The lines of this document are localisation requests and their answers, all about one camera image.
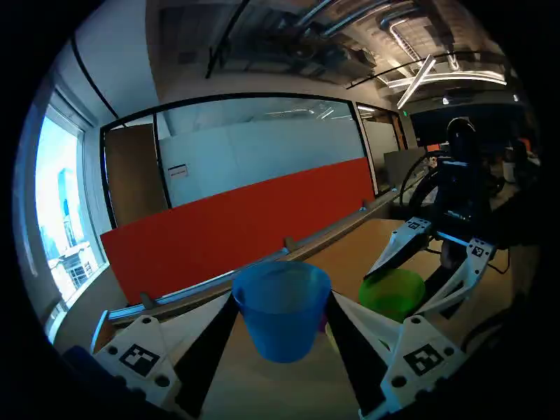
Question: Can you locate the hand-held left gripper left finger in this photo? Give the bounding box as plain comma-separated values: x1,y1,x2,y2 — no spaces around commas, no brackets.
92,290,240,419

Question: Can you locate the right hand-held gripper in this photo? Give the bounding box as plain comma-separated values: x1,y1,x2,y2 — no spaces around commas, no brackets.
363,116,498,321

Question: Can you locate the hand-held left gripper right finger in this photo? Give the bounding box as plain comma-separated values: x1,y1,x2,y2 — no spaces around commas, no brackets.
325,288,468,417

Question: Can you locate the green plastic cup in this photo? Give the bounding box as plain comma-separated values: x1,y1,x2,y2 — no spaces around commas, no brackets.
358,267,426,324

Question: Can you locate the blue plastic cup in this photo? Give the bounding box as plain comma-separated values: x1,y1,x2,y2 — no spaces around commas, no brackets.
231,260,333,365

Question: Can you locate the black monitor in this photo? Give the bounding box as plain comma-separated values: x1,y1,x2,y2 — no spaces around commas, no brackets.
411,111,452,148

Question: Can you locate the red desk screen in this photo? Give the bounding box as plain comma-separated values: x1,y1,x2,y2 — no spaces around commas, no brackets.
93,157,397,327

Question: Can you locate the black cable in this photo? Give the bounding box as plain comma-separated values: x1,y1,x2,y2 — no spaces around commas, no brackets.
398,150,440,209

